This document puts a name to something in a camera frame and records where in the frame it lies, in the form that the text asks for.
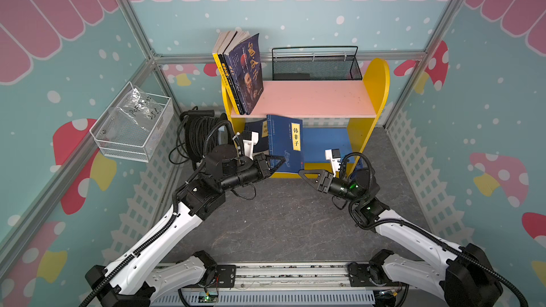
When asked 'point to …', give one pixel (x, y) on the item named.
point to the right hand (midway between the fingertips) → (300, 175)
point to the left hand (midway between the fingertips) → (285, 165)
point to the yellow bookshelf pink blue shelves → (318, 128)
